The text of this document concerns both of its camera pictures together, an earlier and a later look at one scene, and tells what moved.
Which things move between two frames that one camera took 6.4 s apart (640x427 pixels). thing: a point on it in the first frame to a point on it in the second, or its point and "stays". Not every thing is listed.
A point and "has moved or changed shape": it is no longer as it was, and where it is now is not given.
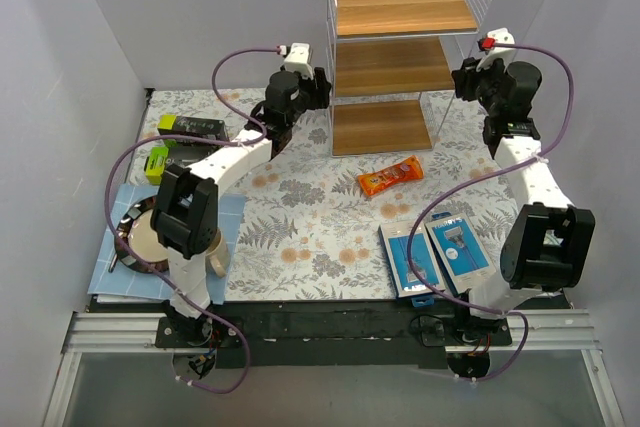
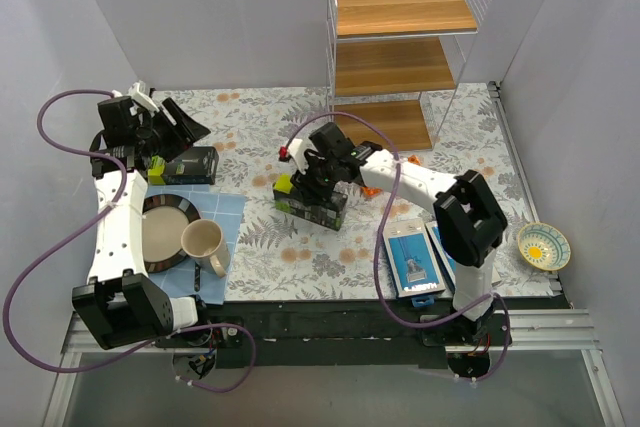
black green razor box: [185, 155] stays
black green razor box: [209, 128] has moved or changed shape
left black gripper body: [320, 87] to [167, 123]
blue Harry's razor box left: [395, 240] stays
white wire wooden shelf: [397, 20] stays
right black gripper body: [466, 80] to [310, 187]
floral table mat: [308, 226] stays
